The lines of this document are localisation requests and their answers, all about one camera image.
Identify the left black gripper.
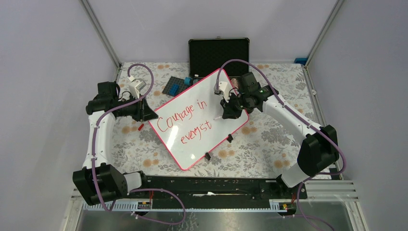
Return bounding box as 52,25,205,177
117,92,158,121

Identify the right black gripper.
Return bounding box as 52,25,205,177
220,91,250,120

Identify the pink framed whiteboard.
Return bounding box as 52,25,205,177
149,70,249,170

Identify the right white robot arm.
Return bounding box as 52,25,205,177
214,72,340,198

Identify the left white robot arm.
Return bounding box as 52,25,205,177
73,79,158,207

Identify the black whiteboard clip upper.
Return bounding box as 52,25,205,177
227,134,233,143

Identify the black whiteboard clip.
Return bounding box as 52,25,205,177
227,134,233,143
205,153,211,161

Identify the black whiteboard clip lower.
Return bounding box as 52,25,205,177
205,153,211,161

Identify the blue lego brick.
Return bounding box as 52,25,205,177
168,84,179,97

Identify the dark grey lego baseplate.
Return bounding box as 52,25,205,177
162,76,189,97

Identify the light blue round brick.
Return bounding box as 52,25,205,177
184,77,196,87

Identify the black poker chip case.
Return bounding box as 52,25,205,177
188,38,250,79

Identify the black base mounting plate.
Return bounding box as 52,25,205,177
127,176,307,203

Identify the blue box in corner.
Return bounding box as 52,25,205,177
294,58,308,65

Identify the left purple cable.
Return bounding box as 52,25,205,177
91,64,187,226

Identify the purple cable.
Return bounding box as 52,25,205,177
91,64,187,226
215,59,348,230

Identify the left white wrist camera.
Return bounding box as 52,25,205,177
128,76,146,99

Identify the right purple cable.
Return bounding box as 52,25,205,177
215,59,348,230

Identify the white slotted cable duct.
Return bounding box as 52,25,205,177
82,200,288,212

